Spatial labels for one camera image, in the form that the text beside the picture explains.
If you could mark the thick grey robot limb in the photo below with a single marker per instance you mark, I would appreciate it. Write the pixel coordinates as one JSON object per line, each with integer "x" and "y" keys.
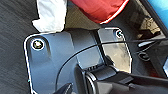
{"x": 110, "y": 81}

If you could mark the round brass base bolt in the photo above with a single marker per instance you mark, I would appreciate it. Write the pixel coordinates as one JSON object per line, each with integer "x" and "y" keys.
{"x": 119, "y": 34}
{"x": 37, "y": 44}

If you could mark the blue upholstered sofa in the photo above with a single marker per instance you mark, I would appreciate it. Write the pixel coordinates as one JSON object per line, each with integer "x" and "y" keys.
{"x": 162, "y": 65}

